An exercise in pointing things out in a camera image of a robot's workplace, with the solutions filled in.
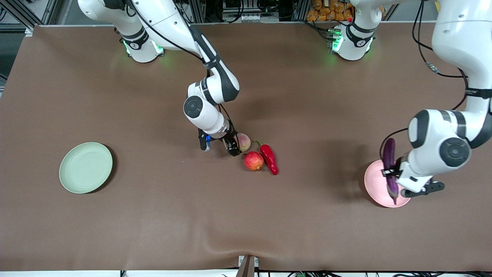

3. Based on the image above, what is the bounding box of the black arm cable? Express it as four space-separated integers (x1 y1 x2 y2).
379 0 469 154
117 0 236 133

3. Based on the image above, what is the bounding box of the brown table cover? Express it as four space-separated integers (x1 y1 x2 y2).
0 21 492 272

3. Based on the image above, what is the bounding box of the pink plate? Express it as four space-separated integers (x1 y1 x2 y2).
364 160 414 208

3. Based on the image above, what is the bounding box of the bag of orange buns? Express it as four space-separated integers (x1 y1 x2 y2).
306 0 353 22

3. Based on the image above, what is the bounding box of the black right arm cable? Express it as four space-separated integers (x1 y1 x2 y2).
117 0 236 133

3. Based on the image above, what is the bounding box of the light green plate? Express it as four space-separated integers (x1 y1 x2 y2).
59 142 113 194

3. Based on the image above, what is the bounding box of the metal camera post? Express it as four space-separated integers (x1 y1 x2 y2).
236 255 259 277

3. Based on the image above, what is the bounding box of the red apple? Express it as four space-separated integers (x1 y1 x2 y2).
244 151 265 172

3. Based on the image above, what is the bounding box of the red chili pepper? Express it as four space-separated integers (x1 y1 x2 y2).
254 140 279 175

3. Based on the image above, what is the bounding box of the purple eggplant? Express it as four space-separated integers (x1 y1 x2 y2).
382 138 400 205

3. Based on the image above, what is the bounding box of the aluminium frame profile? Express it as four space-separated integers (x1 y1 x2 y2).
0 0 58 37

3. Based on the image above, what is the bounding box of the pale peach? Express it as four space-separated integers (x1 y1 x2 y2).
235 133 251 152

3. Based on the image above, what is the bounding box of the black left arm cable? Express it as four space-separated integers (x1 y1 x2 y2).
379 0 469 154

